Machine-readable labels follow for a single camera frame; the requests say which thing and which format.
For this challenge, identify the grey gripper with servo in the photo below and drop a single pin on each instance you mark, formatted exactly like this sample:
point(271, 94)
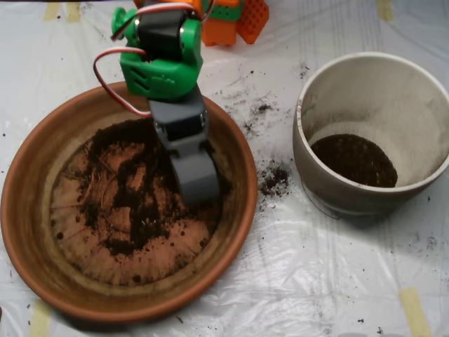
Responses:
point(177, 121)

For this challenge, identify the dark potting soil pile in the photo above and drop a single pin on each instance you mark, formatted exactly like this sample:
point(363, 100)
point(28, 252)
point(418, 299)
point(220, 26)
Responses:
point(140, 196)

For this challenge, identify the dark potting soil layer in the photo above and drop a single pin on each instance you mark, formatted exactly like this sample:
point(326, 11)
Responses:
point(354, 161)

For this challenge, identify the orange and green robot base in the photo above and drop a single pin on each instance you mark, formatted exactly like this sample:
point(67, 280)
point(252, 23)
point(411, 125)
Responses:
point(221, 33)

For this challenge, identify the small spilled soil clump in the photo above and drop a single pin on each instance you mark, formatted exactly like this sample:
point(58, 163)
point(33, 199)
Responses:
point(275, 179)

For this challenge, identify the terracotta clay saucer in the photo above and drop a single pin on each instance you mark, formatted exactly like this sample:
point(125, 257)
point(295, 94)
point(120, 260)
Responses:
point(140, 298)

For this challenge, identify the white ceramic plant pot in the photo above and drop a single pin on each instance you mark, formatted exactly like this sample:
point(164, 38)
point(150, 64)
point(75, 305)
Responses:
point(386, 98)

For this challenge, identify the clear plastic cover sheet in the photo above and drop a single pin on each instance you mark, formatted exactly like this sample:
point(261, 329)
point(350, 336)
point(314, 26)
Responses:
point(298, 263)

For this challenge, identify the beige masking tape strip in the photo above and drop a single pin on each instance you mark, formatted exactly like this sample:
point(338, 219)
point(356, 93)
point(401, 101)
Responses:
point(385, 10)
point(40, 319)
point(51, 11)
point(73, 12)
point(415, 312)

